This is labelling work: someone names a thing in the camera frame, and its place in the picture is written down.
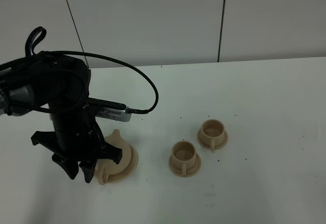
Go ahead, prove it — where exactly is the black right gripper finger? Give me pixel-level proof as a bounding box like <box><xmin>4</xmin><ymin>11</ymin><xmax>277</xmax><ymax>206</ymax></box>
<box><xmin>52</xmin><ymin>154</ymin><xmax>78</xmax><ymax>180</ymax></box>
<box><xmin>79</xmin><ymin>159</ymin><xmax>97</xmax><ymax>183</ymax></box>

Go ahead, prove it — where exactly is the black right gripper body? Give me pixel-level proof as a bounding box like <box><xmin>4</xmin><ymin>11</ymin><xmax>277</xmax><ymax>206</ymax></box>
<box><xmin>31</xmin><ymin>102</ymin><xmax>106</xmax><ymax>163</ymax></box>

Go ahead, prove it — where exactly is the tan ceramic teapot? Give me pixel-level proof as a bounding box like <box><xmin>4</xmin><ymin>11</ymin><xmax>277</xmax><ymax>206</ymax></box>
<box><xmin>94</xmin><ymin>129</ymin><xmax>131</xmax><ymax>185</ymax></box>

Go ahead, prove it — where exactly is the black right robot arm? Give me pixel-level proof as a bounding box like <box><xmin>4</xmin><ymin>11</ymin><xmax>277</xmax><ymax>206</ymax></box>
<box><xmin>1</xmin><ymin>54</ymin><xmax>122</xmax><ymax>182</ymax></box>

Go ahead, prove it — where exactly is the tan round teapot saucer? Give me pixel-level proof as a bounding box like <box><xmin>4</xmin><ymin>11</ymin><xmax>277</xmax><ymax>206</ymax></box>
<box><xmin>106</xmin><ymin>146</ymin><xmax>139</xmax><ymax>183</ymax></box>

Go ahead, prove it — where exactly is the tan near cup saucer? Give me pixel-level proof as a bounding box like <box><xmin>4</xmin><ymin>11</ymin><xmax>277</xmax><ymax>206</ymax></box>
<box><xmin>169</xmin><ymin>153</ymin><xmax>201</xmax><ymax>178</ymax></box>

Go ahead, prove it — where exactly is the tan cup saucer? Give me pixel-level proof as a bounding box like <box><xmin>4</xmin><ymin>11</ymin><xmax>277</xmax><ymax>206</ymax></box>
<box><xmin>169</xmin><ymin>153</ymin><xmax>201</xmax><ymax>178</ymax></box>
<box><xmin>197</xmin><ymin>129</ymin><xmax>228</xmax><ymax>151</ymax></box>

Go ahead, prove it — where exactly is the tan near teacup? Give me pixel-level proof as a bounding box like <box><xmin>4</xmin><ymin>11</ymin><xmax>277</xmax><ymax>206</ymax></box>
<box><xmin>171</xmin><ymin>141</ymin><xmax>197</xmax><ymax>166</ymax></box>

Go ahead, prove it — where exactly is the tan teacup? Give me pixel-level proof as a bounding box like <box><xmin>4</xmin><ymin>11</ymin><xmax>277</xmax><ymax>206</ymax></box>
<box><xmin>200</xmin><ymin>119</ymin><xmax>226</xmax><ymax>136</ymax></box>
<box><xmin>171</xmin><ymin>141</ymin><xmax>197</xmax><ymax>166</ymax></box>

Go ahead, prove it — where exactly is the tan far teacup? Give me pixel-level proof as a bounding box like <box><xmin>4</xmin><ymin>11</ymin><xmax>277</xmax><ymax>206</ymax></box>
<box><xmin>200</xmin><ymin>119</ymin><xmax>226</xmax><ymax>136</ymax></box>

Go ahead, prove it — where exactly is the tan far cup saucer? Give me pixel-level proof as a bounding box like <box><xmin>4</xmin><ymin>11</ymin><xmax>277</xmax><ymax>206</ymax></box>
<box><xmin>197</xmin><ymin>129</ymin><xmax>228</xmax><ymax>151</ymax></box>

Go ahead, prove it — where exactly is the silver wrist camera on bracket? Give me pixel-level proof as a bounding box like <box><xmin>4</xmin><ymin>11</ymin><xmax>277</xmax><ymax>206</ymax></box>
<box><xmin>87</xmin><ymin>98</ymin><xmax>131</xmax><ymax>122</ymax></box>

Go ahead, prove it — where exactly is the black braided camera cable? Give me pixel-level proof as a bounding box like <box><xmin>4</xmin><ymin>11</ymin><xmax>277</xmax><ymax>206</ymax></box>
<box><xmin>24</xmin><ymin>26</ymin><xmax>159</xmax><ymax>114</ymax></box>

